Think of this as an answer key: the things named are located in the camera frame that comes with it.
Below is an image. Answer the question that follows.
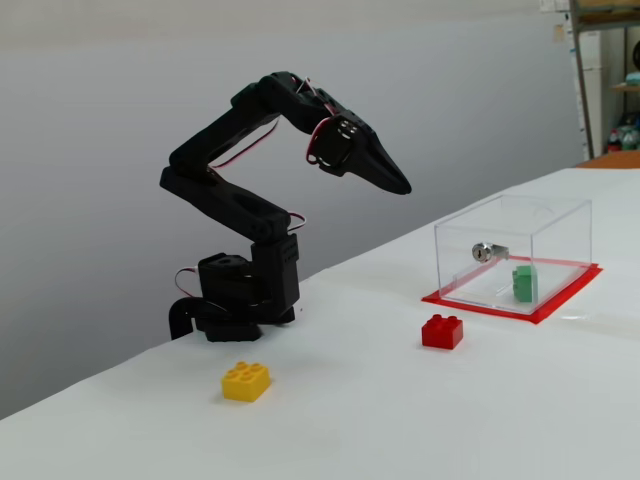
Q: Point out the metal shelf rack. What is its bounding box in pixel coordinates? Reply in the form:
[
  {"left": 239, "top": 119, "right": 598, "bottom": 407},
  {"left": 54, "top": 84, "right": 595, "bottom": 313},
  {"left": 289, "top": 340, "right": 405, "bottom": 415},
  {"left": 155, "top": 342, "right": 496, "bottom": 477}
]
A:
[{"left": 568, "top": 0, "right": 640, "bottom": 161}]

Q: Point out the orange table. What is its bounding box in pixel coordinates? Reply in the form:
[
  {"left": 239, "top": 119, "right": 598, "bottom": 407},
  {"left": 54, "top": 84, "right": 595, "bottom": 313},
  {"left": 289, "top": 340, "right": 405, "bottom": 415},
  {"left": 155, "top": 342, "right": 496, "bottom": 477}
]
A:
[{"left": 574, "top": 150, "right": 640, "bottom": 171}]

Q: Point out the red tape frame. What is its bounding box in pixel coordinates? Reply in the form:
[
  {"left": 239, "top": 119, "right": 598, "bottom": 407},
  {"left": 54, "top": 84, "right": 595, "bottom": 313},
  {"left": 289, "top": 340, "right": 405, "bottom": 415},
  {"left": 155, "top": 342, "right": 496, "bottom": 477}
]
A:
[{"left": 421, "top": 255, "right": 604, "bottom": 327}]

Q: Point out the white cabinet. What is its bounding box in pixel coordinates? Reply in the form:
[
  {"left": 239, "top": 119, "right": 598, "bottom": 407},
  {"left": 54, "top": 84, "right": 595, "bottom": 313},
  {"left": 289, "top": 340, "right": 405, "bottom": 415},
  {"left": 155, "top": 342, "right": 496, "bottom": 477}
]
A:
[{"left": 579, "top": 30, "right": 610, "bottom": 151}]

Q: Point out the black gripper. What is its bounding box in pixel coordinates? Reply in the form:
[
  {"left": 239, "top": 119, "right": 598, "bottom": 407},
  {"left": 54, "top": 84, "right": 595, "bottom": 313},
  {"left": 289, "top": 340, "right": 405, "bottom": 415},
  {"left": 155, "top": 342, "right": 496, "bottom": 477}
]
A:
[{"left": 313, "top": 114, "right": 413, "bottom": 197}]

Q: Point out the silver cam lock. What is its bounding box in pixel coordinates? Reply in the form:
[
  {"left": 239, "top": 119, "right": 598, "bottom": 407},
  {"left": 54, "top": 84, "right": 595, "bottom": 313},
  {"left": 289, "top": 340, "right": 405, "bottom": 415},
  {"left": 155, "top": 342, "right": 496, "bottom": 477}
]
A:
[{"left": 471, "top": 242, "right": 511, "bottom": 264}]

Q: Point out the yellow lego brick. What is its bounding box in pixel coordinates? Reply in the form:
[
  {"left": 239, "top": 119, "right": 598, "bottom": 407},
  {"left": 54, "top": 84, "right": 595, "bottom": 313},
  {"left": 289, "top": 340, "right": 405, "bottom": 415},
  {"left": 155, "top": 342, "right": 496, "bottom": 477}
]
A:
[{"left": 221, "top": 361, "right": 273, "bottom": 403}]

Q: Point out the red lego brick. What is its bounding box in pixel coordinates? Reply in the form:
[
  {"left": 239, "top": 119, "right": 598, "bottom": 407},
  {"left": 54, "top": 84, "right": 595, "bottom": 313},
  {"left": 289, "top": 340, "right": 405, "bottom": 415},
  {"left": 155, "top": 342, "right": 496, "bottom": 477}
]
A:
[{"left": 421, "top": 314, "right": 464, "bottom": 350}]

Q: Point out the transparent plastic box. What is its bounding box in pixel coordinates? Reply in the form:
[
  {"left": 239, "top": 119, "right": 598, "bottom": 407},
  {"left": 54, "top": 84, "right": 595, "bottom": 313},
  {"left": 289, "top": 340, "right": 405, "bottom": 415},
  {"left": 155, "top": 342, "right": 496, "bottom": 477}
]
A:
[{"left": 433, "top": 194, "right": 593, "bottom": 316}]

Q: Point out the green plastic bottle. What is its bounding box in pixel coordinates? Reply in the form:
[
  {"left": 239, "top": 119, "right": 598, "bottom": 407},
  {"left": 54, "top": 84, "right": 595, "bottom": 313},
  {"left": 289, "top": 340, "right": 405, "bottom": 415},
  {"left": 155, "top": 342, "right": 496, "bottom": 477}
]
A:
[{"left": 619, "top": 117, "right": 640, "bottom": 153}]

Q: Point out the green lego brick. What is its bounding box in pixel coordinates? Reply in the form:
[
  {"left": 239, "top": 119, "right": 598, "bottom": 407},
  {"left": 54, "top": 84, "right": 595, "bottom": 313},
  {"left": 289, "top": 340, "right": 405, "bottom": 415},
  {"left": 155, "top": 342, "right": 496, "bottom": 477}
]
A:
[{"left": 510, "top": 264, "right": 540, "bottom": 304}]

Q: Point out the black table clamp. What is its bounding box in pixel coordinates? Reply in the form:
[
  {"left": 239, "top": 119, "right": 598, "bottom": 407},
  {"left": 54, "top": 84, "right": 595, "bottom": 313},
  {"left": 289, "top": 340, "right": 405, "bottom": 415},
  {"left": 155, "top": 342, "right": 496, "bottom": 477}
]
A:
[{"left": 168, "top": 297, "right": 221, "bottom": 342}]

